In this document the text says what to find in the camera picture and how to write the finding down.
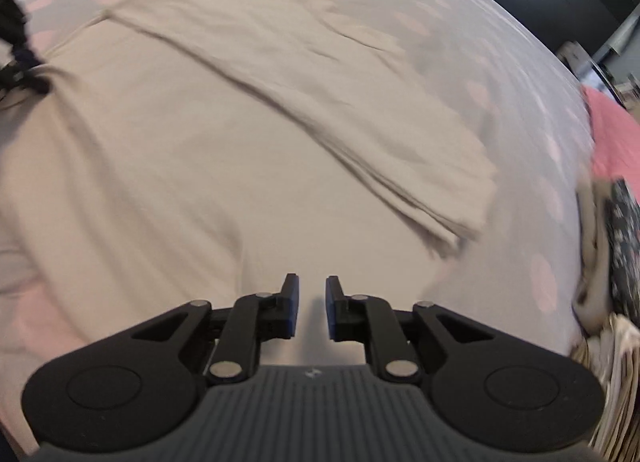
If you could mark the beige patterned cloth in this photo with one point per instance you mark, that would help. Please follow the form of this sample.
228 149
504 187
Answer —
617 382

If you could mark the beige garment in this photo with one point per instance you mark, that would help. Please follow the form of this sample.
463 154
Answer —
200 166

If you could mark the beige folded cloth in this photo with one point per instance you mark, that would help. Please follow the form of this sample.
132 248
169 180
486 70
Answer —
592 262

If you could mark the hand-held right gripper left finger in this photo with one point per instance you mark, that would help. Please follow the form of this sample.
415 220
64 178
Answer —
293 304

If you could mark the grey pink-dotted bed sheet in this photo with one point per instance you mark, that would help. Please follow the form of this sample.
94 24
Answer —
525 166

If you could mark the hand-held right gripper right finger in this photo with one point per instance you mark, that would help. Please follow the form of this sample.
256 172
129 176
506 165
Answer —
331 307

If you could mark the pink pillow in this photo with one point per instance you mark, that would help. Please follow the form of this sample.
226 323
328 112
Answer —
612 136

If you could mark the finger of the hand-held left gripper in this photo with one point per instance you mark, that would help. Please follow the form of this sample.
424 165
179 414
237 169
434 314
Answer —
11 16
30 71

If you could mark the white bedside table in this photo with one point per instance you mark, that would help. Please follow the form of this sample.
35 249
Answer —
595 66

